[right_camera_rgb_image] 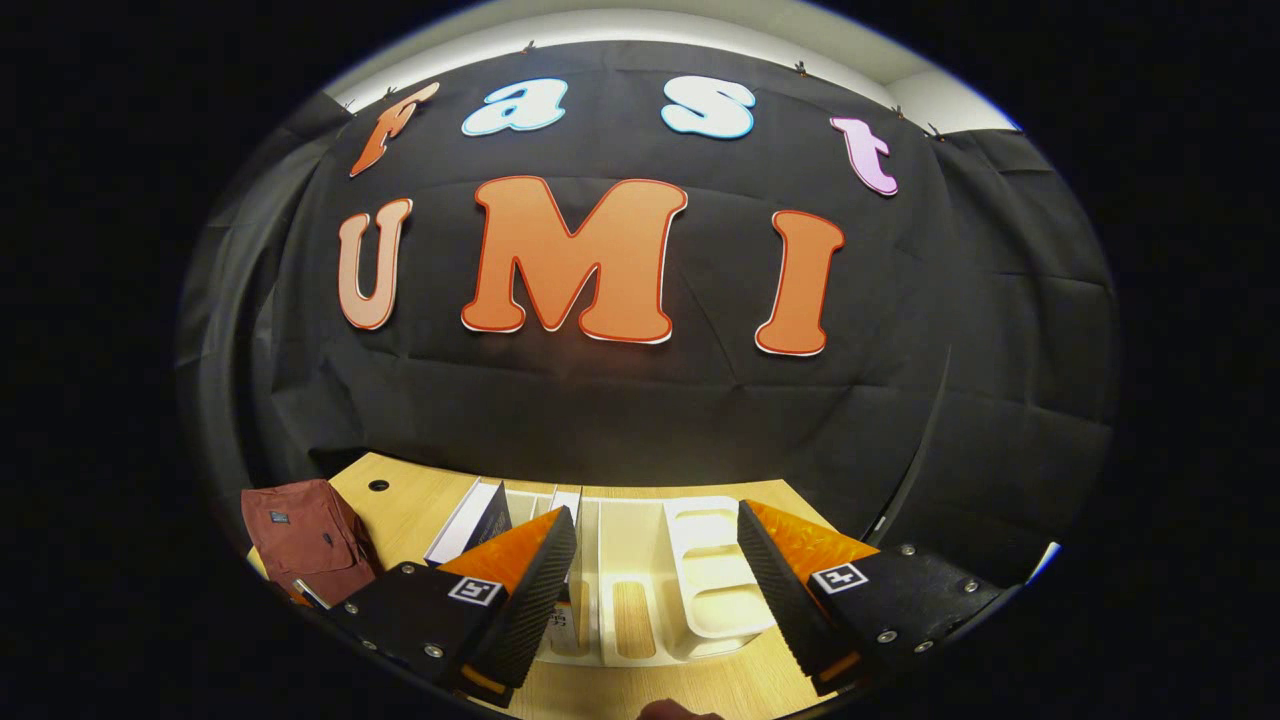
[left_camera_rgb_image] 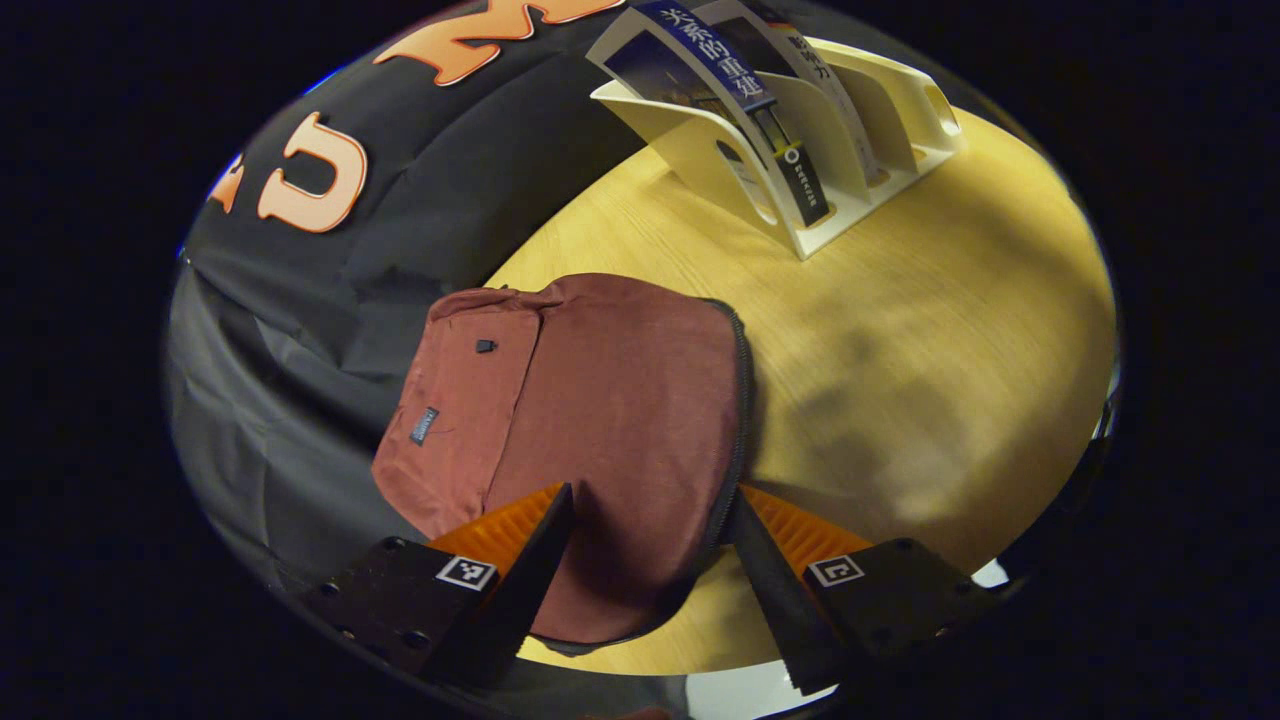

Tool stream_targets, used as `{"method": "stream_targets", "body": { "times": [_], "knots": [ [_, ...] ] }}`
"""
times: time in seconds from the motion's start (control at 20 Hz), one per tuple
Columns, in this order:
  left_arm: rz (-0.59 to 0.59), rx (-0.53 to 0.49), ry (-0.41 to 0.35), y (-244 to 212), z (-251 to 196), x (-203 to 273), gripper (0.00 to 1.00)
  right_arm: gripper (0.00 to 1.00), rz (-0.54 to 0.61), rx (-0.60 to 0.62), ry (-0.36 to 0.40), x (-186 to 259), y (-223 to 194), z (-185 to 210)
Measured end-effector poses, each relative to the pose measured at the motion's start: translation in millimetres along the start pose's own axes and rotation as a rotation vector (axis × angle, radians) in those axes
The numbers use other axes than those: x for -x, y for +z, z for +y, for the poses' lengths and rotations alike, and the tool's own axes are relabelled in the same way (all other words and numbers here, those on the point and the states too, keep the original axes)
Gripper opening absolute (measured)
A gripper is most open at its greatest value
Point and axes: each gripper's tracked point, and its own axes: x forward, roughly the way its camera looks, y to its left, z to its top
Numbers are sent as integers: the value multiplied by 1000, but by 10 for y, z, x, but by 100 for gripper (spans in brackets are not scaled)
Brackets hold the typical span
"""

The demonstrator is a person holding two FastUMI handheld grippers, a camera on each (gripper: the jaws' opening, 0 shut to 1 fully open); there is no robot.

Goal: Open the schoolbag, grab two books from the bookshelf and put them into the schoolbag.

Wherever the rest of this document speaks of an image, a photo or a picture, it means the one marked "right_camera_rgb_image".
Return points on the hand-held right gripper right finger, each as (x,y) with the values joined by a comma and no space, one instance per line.
(790,610)

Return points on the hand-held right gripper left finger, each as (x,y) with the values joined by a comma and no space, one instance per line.
(530,610)

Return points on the white bookshelf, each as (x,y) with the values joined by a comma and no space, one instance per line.
(700,570)

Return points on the blue cover book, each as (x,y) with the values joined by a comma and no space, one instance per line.
(470,525)

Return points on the grey cover book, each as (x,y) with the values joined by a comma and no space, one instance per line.
(567,500)

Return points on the maroon schoolbag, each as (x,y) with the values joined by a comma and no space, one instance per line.
(310,535)

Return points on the black backdrop cloth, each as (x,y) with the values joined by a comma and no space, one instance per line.
(640,400)

